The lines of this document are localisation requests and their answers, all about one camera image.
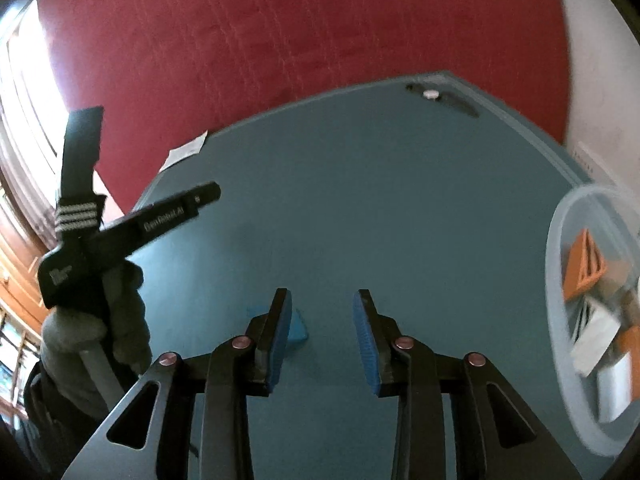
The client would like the white cube block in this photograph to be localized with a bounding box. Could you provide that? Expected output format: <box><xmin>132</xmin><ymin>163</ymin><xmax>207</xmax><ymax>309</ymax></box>
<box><xmin>597</xmin><ymin>352</ymin><xmax>632</xmax><ymax>424</ymax></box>

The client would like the small blue block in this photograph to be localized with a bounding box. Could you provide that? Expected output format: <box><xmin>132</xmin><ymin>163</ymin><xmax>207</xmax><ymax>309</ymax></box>
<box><xmin>246</xmin><ymin>306</ymin><xmax>308</xmax><ymax>354</ymax></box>

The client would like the orange triangular block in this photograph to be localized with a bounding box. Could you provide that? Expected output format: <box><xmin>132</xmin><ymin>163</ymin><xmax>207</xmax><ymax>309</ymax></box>
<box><xmin>563</xmin><ymin>229</ymin><xmax>608</xmax><ymax>301</ymax></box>

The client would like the brown rectangular block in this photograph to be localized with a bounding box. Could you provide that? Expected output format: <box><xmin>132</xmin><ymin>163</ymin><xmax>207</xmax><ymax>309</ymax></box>
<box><xmin>598</xmin><ymin>260</ymin><xmax>639</xmax><ymax>323</ymax></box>

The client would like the grey gloved left hand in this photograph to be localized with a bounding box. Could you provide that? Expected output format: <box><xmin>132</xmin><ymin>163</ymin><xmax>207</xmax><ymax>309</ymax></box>
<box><xmin>41</xmin><ymin>260</ymin><xmax>152</xmax><ymax>419</ymax></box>

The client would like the white paper label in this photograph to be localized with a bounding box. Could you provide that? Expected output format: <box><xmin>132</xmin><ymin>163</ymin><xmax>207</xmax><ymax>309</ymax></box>
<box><xmin>158</xmin><ymin>131</ymin><xmax>208</xmax><ymax>172</ymax></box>

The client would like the clear plastic bowl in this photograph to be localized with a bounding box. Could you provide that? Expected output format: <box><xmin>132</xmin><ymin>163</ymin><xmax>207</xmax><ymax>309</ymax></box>
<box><xmin>544</xmin><ymin>184</ymin><xmax>639</xmax><ymax>462</ymax></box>

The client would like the red sofa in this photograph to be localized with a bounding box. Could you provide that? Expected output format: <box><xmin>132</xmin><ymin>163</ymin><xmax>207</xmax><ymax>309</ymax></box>
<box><xmin>37</xmin><ymin>0</ymin><xmax>570</xmax><ymax>209</ymax></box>

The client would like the black clip with white button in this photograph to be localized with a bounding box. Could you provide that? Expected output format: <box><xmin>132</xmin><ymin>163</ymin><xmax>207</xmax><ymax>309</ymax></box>
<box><xmin>405</xmin><ymin>81</ymin><xmax>480</xmax><ymax>118</ymax></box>

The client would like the white wall panel box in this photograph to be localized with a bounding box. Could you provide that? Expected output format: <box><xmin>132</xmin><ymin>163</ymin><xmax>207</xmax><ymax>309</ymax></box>
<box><xmin>572</xmin><ymin>142</ymin><xmax>617</xmax><ymax>185</ymax></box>

